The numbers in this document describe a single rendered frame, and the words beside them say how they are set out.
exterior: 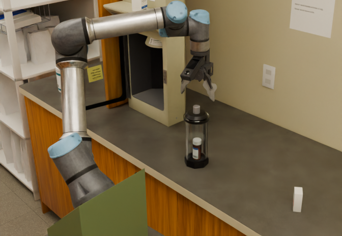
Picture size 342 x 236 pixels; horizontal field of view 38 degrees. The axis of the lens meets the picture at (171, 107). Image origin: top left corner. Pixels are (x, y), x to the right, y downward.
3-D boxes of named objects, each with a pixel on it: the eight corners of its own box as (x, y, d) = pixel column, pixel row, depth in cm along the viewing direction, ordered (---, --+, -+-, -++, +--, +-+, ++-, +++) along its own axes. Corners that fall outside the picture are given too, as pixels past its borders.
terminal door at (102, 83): (126, 99, 263) (122, 25, 246) (72, 114, 249) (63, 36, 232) (125, 99, 264) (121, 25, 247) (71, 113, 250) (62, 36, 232)
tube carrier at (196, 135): (213, 158, 216) (214, 113, 207) (201, 169, 208) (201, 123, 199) (192, 151, 222) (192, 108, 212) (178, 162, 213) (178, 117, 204)
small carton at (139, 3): (138, 8, 228) (137, -5, 226) (147, 9, 226) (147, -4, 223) (132, 10, 224) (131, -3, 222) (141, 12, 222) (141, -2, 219)
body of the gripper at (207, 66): (214, 76, 202) (214, 48, 197) (203, 83, 196) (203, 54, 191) (197, 72, 206) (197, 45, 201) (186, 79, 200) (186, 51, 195)
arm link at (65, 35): (43, 16, 169) (184, -8, 174) (49, 26, 180) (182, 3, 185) (49, 48, 167) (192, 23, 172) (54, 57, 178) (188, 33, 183)
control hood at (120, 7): (123, 20, 247) (121, 0, 243) (166, 34, 225) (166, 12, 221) (104, 25, 240) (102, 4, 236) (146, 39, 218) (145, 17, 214)
